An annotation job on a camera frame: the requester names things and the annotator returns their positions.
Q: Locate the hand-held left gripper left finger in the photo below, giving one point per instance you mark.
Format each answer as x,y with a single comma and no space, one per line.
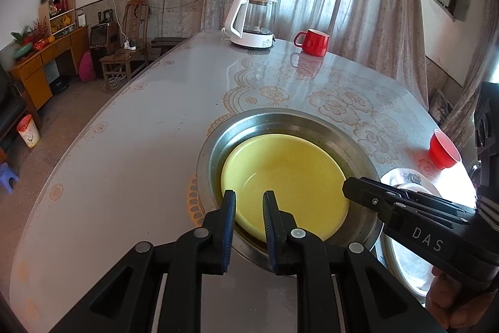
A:
230,225

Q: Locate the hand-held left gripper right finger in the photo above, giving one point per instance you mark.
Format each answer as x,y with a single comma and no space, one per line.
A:
269,229

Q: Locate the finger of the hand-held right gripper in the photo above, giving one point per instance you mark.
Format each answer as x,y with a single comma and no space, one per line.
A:
362,190
440,204

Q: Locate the white plate with pink flower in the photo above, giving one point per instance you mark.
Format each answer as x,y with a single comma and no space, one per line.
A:
409,262

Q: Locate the yellow plastic bowl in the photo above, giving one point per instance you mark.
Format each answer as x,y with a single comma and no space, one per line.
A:
288,169

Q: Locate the stainless steel basin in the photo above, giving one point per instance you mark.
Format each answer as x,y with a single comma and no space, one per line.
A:
296,122

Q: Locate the person's right hand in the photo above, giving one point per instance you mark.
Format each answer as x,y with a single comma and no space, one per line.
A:
448,301

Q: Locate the red plastic cup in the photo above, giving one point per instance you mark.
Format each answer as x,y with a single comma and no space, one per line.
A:
442,151

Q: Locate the floral cushion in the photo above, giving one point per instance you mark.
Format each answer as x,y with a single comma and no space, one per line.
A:
440,106

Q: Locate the lace patterned tablecloth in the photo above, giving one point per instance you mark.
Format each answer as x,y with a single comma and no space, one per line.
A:
136,145

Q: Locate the red mug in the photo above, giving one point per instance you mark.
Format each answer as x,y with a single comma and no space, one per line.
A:
315,43

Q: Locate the white electric glass kettle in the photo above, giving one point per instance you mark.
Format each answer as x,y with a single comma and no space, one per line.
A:
253,38

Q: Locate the dark wooden bench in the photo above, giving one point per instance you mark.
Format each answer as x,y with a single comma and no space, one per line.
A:
167,43

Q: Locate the wooden chair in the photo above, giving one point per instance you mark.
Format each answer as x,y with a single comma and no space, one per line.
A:
117,60

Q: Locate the white power strip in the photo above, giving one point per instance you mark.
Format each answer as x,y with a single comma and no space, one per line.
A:
130,45

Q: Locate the pink bag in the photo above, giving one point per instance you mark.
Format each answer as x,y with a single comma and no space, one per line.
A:
86,67

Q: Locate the white and red bucket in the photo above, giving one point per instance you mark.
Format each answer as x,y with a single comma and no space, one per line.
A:
28,132

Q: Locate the blue plastic stool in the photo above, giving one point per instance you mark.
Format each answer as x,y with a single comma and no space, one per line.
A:
7,177

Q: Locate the black speaker box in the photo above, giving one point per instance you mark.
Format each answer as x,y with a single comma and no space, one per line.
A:
100,37

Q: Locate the wooden desk cabinet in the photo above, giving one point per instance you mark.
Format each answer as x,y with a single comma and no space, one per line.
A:
39,64

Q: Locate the black sofa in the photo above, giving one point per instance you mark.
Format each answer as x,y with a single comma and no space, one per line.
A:
9,103

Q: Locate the wooden shelf with ornaments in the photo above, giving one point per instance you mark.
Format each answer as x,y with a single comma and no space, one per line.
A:
58,11

